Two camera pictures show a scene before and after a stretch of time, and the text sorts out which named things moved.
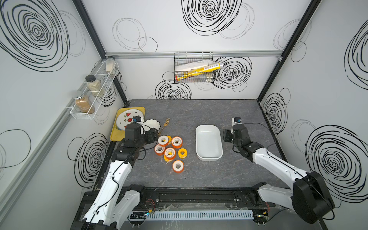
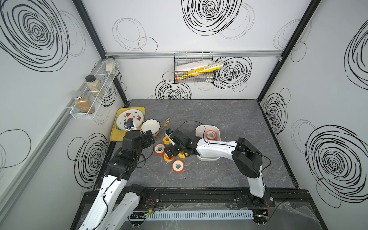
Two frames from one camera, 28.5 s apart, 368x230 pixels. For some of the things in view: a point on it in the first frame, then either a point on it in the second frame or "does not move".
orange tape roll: [169, 153] does not move
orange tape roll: [163, 140] to [211, 135]
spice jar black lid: [94, 86] does not move
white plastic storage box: [209, 143] does not move
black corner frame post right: [313, 6] does not move
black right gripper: [225, 134] to [173, 153]
